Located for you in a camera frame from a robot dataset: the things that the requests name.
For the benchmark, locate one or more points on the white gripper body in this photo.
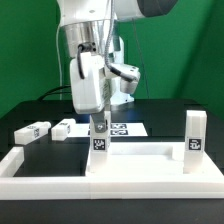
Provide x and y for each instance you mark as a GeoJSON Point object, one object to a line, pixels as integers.
{"type": "Point", "coordinates": [91, 93]}

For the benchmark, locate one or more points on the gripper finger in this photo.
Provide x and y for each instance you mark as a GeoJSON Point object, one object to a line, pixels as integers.
{"type": "Point", "coordinates": [99, 122]}

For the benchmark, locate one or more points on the white desk top tray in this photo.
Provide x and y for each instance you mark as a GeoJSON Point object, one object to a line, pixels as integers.
{"type": "Point", "coordinates": [148, 159]}

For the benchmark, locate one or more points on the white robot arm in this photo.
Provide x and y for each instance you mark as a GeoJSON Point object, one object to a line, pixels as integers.
{"type": "Point", "coordinates": [92, 42]}

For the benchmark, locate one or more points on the sheet with fiducial markers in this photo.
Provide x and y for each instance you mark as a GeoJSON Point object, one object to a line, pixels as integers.
{"type": "Point", "coordinates": [117, 130]}

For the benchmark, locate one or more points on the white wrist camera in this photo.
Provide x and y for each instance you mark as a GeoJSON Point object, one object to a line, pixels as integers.
{"type": "Point", "coordinates": [129, 77]}

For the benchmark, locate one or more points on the white U-shaped frame fence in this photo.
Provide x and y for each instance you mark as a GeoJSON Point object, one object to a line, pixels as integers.
{"type": "Point", "coordinates": [102, 187]}

